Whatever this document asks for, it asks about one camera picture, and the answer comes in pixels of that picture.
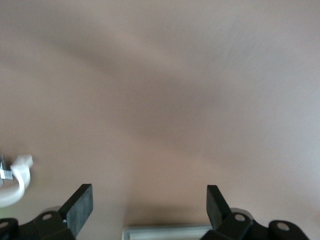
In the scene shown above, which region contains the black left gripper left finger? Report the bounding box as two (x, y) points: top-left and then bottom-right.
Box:
(0, 183), (94, 240)

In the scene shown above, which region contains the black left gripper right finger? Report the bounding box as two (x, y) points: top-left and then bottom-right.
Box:
(202, 184), (311, 240)

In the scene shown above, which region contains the silver aluminium bar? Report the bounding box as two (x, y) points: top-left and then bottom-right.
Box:
(121, 224), (211, 240)

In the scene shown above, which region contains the white curved plastic clip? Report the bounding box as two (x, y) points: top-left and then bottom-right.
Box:
(0, 154), (34, 208)

